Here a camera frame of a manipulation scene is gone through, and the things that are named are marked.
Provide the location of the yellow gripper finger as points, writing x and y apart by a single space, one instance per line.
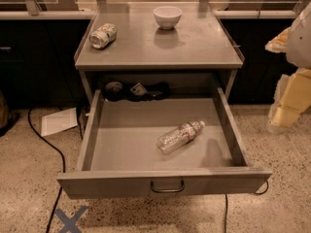
291 98
279 43

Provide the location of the clear plastic water bottle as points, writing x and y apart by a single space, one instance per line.
179 136

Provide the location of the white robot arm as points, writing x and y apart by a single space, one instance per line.
298 51

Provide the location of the grey metal cabinet counter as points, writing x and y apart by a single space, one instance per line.
197 42

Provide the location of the open grey top drawer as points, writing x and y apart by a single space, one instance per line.
119 156

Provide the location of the white ceramic bowl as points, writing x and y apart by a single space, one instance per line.
167 17

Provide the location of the white paper sheet on floor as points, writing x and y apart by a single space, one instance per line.
58 122

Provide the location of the blue tape cross mark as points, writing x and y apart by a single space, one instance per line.
69 222

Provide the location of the black metal drawer handle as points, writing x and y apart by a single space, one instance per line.
166 187

